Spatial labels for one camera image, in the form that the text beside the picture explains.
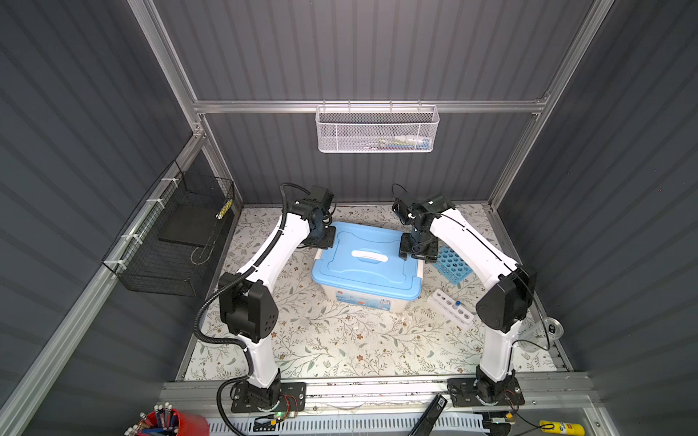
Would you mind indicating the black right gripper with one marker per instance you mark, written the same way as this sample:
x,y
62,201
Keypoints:
x,y
424,255

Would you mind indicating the small white tube rack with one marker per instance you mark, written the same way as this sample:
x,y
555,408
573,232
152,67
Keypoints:
x,y
446,305

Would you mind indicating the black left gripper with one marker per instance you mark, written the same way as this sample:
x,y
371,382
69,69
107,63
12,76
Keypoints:
x,y
329,242

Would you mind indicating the black flat device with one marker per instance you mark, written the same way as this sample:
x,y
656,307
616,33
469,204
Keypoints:
x,y
428,419

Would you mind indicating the white wire mesh basket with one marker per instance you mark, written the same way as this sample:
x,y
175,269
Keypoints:
x,y
379,129

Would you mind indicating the blue test tube rack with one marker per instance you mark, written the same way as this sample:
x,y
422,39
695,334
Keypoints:
x,y
452,266

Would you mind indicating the yellow pen in basket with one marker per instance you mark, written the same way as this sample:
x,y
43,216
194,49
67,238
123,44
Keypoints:
x,y
225,208

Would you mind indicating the white plastic storage bin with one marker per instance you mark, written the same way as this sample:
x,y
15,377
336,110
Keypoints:
x,y
362,299

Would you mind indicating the red cup of pens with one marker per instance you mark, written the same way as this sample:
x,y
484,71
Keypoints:
x,y
166,420

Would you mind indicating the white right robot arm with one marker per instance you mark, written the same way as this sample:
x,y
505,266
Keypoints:
x,y
509,287

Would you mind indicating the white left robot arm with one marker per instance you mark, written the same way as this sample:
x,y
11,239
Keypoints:
x,y
246,302

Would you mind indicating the blue plastic box lid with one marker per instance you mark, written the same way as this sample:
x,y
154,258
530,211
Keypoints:
x,y
366,259

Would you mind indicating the black wire wall basket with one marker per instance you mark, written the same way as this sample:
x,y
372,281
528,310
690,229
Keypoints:
x,y
175,241

